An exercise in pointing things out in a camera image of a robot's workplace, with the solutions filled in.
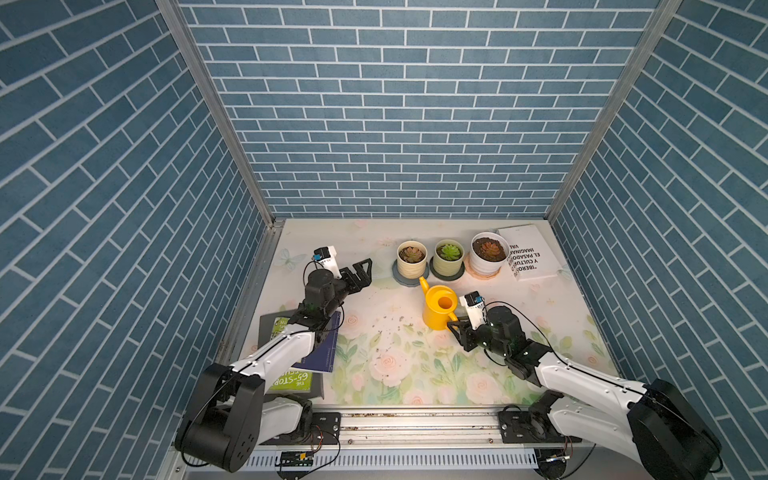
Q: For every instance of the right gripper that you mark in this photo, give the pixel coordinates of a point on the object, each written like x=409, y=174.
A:
x=463, y=336

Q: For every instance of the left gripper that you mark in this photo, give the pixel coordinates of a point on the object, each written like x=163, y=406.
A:
x=363, y=280

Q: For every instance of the yellow plastic watering can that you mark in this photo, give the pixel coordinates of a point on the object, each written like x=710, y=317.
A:
x=441, y=303

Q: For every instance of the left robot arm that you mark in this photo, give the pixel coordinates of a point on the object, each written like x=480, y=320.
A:
x=227, y=415

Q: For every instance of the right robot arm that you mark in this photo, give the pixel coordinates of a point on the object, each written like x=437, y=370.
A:
x=652, y=423

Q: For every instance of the cream pot with succulent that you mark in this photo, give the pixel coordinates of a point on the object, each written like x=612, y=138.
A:
x=411, y=260

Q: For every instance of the green pot with succulent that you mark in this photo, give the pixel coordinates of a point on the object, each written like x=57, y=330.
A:
x=448, y=259

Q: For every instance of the white pot with red succulent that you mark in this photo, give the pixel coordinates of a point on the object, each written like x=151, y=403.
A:
x=488, y=252

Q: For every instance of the dark grey saucer left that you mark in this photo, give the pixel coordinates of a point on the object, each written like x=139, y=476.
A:
x=401, y=279

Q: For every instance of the pink saucer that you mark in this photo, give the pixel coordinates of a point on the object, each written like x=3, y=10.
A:
x=479, y=276

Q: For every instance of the dark green saucer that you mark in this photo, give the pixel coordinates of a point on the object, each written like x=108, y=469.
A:
x=453, y=277

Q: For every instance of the dark blue book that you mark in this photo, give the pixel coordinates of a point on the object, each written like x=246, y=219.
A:
x=322, y=358

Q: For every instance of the white book black text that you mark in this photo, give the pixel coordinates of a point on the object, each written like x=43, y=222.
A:
x=530, y=256

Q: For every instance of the green cover book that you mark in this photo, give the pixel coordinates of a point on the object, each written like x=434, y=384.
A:
x=299, y=382

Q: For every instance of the small green circuit board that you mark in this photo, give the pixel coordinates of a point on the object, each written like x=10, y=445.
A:
x=295, y=459

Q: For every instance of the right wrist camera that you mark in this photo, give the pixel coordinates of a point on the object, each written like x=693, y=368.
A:
x=474, y=306

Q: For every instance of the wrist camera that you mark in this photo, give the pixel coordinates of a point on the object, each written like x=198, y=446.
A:
x=474, y=306
x=325, y=257

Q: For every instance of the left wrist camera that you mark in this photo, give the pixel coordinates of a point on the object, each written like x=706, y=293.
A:
x=325, y=257

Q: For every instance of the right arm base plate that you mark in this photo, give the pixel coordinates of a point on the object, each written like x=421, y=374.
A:
x=523, y=426

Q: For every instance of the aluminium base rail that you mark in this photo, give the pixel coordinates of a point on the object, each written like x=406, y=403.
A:
x=417, y=439

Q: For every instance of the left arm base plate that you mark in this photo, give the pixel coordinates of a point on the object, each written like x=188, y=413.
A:
x=327, y=427

